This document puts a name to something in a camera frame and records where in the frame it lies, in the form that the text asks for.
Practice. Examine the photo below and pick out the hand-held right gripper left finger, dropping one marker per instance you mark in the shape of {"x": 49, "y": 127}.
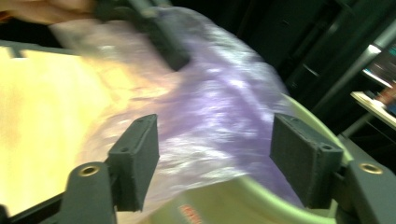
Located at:
{"x": 134, "y": 168}

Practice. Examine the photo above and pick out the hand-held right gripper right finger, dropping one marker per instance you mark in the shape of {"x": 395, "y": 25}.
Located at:
{"x": 305, "y": 161}

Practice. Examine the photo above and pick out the green plastic bin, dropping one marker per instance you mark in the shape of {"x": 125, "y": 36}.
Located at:
{"x": 249, "y": 202}

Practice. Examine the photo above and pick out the purple plastic trash bag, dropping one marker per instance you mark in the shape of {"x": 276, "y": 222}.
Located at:
{"x": 214, "y": 109}

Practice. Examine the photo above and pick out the white desk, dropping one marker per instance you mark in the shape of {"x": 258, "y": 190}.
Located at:
{"x": 373, "y": 107}

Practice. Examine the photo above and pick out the grey metal pole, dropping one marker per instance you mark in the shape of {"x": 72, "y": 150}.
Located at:
{"x": 358, "y": 65}

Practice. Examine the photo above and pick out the computer monitor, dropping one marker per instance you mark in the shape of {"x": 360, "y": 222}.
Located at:
{"x": 384, "y": 67}

